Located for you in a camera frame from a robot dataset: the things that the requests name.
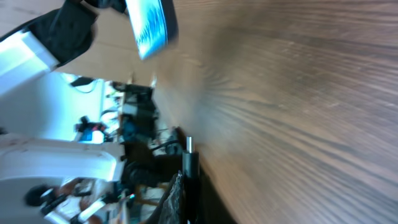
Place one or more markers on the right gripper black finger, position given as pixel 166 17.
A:
pixel 169 209

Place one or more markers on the blue Samsung smartphone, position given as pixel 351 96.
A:
pixel 154 25

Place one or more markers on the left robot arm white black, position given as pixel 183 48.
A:
pixel 53 39

